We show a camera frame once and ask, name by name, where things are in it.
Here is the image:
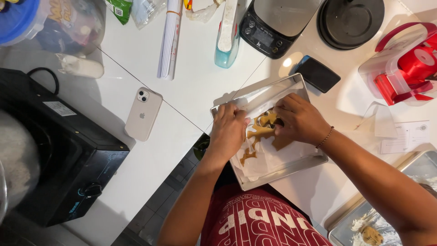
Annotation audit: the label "person's right hand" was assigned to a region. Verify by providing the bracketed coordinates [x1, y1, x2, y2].
[273, 93, 331, 147]

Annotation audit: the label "person's left hand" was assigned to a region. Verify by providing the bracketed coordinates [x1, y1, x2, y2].
[209, 102, 251, 160]

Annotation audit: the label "metal cookie cutter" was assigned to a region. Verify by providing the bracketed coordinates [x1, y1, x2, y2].
[257, 110, 284, 130]

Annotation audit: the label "brown cookie dough sheet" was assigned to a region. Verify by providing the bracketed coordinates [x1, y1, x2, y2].
[239, 110, 294, 167]

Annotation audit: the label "white parchment paper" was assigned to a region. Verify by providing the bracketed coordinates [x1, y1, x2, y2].
[229, 81, 320, 182]

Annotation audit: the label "black smartphone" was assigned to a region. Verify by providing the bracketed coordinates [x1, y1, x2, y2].
[294, 55, 341, 94]

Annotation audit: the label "blue and white plastic bottle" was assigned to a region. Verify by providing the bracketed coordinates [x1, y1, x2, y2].
[214, 0, 241, 69]

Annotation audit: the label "black digital kitchen scale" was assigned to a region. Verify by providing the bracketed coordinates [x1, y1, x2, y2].
[239, 0, 323, 59]

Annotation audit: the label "white smartphone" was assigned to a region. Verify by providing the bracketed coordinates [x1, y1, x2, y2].
[124, 87, 164, 142]

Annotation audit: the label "rolled white paper bundle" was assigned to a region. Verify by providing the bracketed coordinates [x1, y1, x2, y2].
[157, 0, 184, 81]

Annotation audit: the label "folded parchment paper piece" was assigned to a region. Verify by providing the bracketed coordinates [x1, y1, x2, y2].
[354, 101, 399, 139]

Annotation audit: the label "clear plastic wrap bundle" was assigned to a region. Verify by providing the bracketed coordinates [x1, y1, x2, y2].
[184, 0, 226, 24]

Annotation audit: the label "person's red printed shirt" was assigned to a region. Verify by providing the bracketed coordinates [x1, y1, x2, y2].
[200, 183, 333, 246]

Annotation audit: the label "black round lid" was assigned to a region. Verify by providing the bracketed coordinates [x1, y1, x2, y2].
[317, 0, 385, 51]

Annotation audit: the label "white paper card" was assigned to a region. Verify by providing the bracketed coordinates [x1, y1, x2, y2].
[378, 120, 431, 155]

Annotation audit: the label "clear container with red ribbon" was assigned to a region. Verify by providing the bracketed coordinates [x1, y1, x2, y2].
[358, 22, 437, 107]

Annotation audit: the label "crumpled clear plastic bag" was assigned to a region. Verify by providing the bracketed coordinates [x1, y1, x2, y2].
[131, 0, 168, 30]

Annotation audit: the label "large silver baking tray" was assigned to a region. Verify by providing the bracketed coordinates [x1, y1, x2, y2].
[324, 150, 437, 246]

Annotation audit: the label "cookie dough lump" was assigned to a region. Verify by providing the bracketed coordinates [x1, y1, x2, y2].
[360, 225, 384, 246]

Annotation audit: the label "green snack packet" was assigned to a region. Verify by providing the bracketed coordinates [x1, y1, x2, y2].
[104, 0, 133, 25]

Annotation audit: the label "white piping bag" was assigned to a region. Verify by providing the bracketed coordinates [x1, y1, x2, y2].
[56, 53, 105, 79]

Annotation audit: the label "black electric oven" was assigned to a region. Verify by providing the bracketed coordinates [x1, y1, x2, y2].
[0, 67, 130, 227]

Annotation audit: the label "clear plastic snack bag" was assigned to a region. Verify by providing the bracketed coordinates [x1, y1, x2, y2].
[36, 0, 107, 57]

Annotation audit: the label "blue-lidded plastic container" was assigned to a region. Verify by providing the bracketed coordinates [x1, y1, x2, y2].
[0, 0, 50, 47]

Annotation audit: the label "beaded bracelet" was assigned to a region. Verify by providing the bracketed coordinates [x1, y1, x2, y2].
[315, 126, 335, 149]

